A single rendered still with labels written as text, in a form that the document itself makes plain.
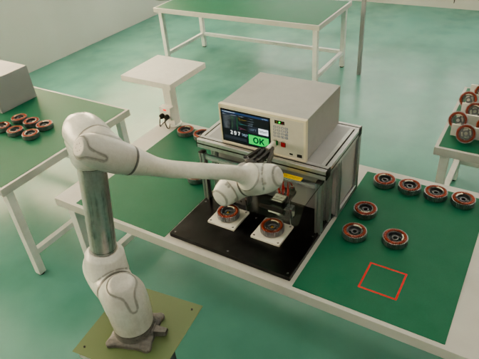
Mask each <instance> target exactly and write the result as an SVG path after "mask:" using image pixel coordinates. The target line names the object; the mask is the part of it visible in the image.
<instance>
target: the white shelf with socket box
mask: <svg viewBox="0 0 479 359"><path fill-rule="evenodd" d="M205 68H206V67H205V63H203V62H199V61H191V60H186V59H181V58H173V57H169V56H161V55H156V56H155V57H153V58H151V59H149V60H147V61H146V62H144V63H141V64H140V65H139V66H136V67H134V68H133V69H131V70H129V71H127V72H126V73H124V74H122V75H120V76H121V80H123V81H127V82H131V83H137V84H141V85H147V86H151V87H155V88H162V90H163V96H164V101H165V104H162V105H161V106H159V109H160V115H159V117H160V119H165V122H166V121H167V120H168V127H169V128H168V127H167V125H166V123H165V122H164V123H165V126H166V128H167V129H170V128H176V127H178V126H180V125H182V121H181V120H180V114H179V109H178V104H177V96H176V91H175V88H176V87H177V86H179V85H180V84H181V83H183V82H185V81H186V80H188V79H189V78H191V77H193V76H194V75H195V74H197V73H199V72H200V71H202V70H203V69H205ZM162 125H163V124H162ZM162 125H160V127H161V126H162Z"/></svg>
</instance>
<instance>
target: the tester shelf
mask: <svg viewBox="0 0 479 359"><path fill-rule="evenodd" d="M361 134H362V125H355V124H351V123H344V122H340V121H339V124H338V125H337V126H336V127H335V128H334V129H333V130H332V131H331V133H330V134H329V135H328V136H327V137H326V139H325V140H324V141H323V142H322V144H320V146H319V147H318V148H317V149H316V150H315V151H314V153H313V154H312V155H311V156H310V158H309V159H308V160H307V162H306V163H305V162H300V161H296V160H291V159H288V158H285V157H280V156H276V155H274V157H273V159H272V161H271V163H270V164H274V165H277V166H279V168H280V169H283V170H288V171H291V172H296V173H299V174H302V175H306V176H310V177H315V178H318V179H321V180H326V181H327V180H328V178H329V177H330V175H331V173H332V172H333V171H334V170H335V169H336V167H337V166H338V165H339V163H340V162H341V161H342V160H343V158H344V157H345V155H346V154H347V152H348V151H349V150H350V149H351V147H352V146H353V145H354V143H355V142H356V141H357V140H358V138H359V137H360V135H361ZM196 143H197V147H201V148H205V149H208V150H212V151H215V152H220V153H223V154H226V155H231V156H234V157H239V158H242V159H244V158H243V156H245V155H248V154H249V153H251V152H253V151H254V150H251V149H248V148H245V147H240V146H236V145H232V144H229V143H226V142H223V141H222V134H221V127H220V121H217V122H216V123H215V124H214V125H213V126H212V127H210V128H209V129H208V130H206V131H205V132H204V133H203V134H201V135H200V136H199V137H197V138H196Z"/></svg>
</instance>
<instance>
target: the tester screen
mask: <svg viewBox="0 0 479 359"><path fill-rule="evenodd" d="M222 123H223V130H224V137H225V134H226V135H231V134H230V130H234V131H237V132H241V137H240V136H237V135H231V136H235V137H240V138H244V139H247V142H243V141H240V140H235V139H232V138H228V137H225V139H228V140H233V141H236V142H242V143H245V144H248V145H252V144H249V135H255V136H258V137H264V138H267V139H269V137H268V136H265V135H259V134H256V133H252V132H248V126H250V127H254V128H259V129H263V130H268V134H269V121H268V119H264V118H258V117H254V116H251V115H245V114H241V113H235V112H231V111H227V110H222ZM248 134H249V135H248ZM254 146H257V145H254ZM257 147H260V146H257ZM262 148H263V147H262Z"/></svg>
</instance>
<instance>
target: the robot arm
mask: <svg viewBox="0 0 479 359"><path fill-rule="evenodd" d="M62 136H63V139H64V143H65V145H66V149H67V151H68V155H69V157H70V160H71V163H72V165H73V166H74V167H75V168H76V169H77V173H78V181H79V186H80V191H81V199H82V203H83V211H84V216H85V221H86V229H87V233H88V241H89V247H88V248H87V249H86V252H85V254H84V260H83V274H84V276H85V278H86V280H87V282H88V285H89V286H90V288H91V289H92V291H93V292H94V294H95V295H96V296H97V297H98V299H99V301H100V303H101V305H102V307H103V309H104V311H105V313H106V315H107V317H108V319H109V321H110V324H111V325H112V327H113V332H112V334H111V336H110V338H109V339H108V340H107V341H106V342H105V344H106V347H107V348H123V349H128V350H137V351H140V352H143V353H149V352H150V351H151V350H152V344H153V341H154V339H155V336H166V335H167V334H168V329H167V328H165V327H162V326H160V324H161V323H162V321H163V320H164V319H165V315H164V313H153V312H152V307H151V303H150V299H149V296H148V292H147V290H146V288H145V285H144V283H143V282H142V281H141V280H140V279H139V278H138V277H137V276H136V275H134V274H132V273H131V271H130V269H129V268H130V267H129V265H128V261H127V258H126V255H125V251H124V248H123V246H122V245H121V244H119V243H118V242H117V241H116V237H115V227H114V221H113V210H112V204H111V198H110V188H109V182H108V173H111V174H115V175H129V176H130V175H139V176H153V177H167V178H180V179H207V180H220V181H219V182H218V183H217V184H216V185H215V188H214V190H213V193H212V195H213V197H214V199H215V201H216V202H217V203H218V204H219V205H221V206H223V207H226V206H228V205H231V204H234V203H235V202H236V201H239V200H241V199H243V198H245V197H248V196H257V195H262V194H267V193H270V192H273V191H275V190H276V189H278V188H279V187H280V186H281V185H282V182H283V179H284V175H283V172H282V170H281V169H280V168H279V166H277V165H274V164H270V163H271V161H272V159H273V157H274V149H275V147H276V141H274V140H273V141H272V142H271V143H270V144H269V145H267V146H266V147H265V146H263V148H262V149H261V148H260V147H259V148H257V149H256V150H254V151H253V152H251V153H249V154H248V155H245V156H243V158H244V162H242V163H239V164H238V165H224V164H213V163H203V162H184V161H175V160H166V159H163V158H159V157H156V156H154V155H151V154H150V153H148V152H146V151H144V150H142V149H140V148H139V147H136V146H134V145H131V144H129V143H127V142H124V141H122V139H121V138H120V137H118V136H117V135H116V134H115V133H114V132H113V131H112V130H111V129H110V128H109V127H108V126H107V124H106V123H105V122H103V121H102V120H101V119H100V118H99V117H97V116H96V115H94V114H92V113H87V112H82V113H74V114H71V115H69V116H68V117H67V118H66V119H65V120H64V122H63V126H62ZM265 160H267V161H266V162H265V163H264V161H265Z"/></svg>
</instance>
